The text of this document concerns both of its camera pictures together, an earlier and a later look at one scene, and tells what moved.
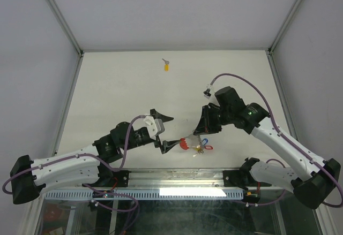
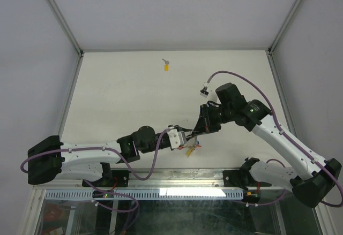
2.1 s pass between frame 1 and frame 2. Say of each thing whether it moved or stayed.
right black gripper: stayed
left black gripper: moved
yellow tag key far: stayed
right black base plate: stayed
